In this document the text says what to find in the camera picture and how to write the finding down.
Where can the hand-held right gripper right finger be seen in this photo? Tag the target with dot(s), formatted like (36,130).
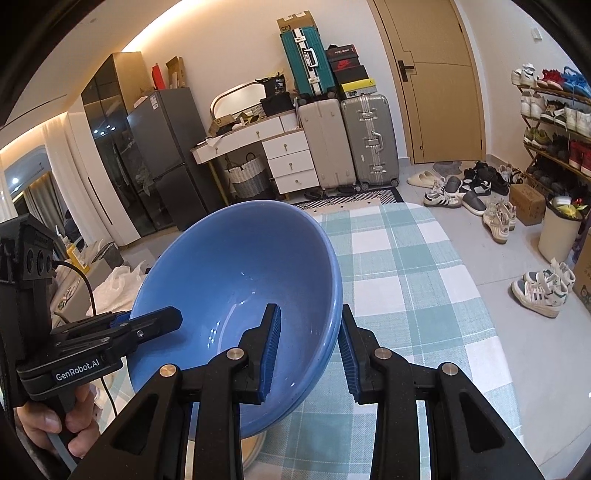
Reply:
(346,360)

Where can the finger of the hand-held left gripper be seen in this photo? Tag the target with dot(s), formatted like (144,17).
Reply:
(121,318)
(157,321)

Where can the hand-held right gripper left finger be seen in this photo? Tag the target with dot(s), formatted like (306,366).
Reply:
(272,355)

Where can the cream round plate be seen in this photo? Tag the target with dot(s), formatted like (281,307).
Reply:
(253,454)

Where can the person's left hand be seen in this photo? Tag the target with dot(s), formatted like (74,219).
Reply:
(41,422)

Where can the white plastic bag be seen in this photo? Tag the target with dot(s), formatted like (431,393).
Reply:
(115,286)

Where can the grey sofa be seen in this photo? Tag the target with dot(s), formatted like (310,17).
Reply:
(104,261)

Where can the yellow bottle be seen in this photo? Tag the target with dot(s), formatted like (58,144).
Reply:
(76,256)

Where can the white sheer curtain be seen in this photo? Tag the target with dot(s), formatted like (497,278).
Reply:
(92,184)

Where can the black white patterned rug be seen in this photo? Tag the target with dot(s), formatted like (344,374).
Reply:
(360,198)

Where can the woven laundry basket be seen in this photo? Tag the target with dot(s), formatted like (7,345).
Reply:
(247,180)

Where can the grey refrigerator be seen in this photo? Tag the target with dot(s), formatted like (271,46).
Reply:
(171,152)

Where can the dark glass cabinet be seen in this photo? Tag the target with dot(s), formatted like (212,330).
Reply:
(111,138)

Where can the white vanity desk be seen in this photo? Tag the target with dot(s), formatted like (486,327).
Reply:
(288,161)

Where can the white green sneaker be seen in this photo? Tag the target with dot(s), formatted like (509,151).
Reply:
(538,295)
(558,277)

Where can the scattered loose shoes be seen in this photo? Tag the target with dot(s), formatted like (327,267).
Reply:
(466,194)

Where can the small brown cardboard box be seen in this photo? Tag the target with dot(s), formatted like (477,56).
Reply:
(221,125)

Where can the beige suitcase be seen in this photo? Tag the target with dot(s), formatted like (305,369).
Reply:
(325,143)

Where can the silver suitcase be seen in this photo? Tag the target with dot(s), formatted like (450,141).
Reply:
(369,138)

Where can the oval gold-framed mirror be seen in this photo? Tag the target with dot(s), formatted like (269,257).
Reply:
(235,104)

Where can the plain cardboard box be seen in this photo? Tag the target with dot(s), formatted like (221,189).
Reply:
(526,203)

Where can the white trash bin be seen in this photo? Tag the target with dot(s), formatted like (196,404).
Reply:
(556,235)

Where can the black storage basket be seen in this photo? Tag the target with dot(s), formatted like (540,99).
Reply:
(277,105)

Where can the open cardboard box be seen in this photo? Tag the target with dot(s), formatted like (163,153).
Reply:
(176,73)

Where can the black printed bag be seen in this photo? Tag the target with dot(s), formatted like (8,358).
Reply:
(275,86)

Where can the yellow black box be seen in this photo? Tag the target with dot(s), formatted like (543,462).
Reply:
(358,88)

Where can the tan wooden door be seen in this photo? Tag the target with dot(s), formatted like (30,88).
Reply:
(443,101)

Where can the plain black box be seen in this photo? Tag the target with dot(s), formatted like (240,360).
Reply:
(352,77)

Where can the wooden shoe rack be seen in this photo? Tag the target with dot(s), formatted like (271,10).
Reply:
(542,154)

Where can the red black shoe box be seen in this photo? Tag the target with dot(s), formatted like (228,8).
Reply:
(347,65)

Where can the teal suitcase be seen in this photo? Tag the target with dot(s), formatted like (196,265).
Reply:
(304,60)

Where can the shoe rack with shoes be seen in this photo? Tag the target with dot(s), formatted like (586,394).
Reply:
(535,106)

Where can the tall cardboard box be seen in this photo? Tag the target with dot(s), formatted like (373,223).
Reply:
(295,21)

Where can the white wall switch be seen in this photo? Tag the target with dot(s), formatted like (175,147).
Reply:
(535,33)

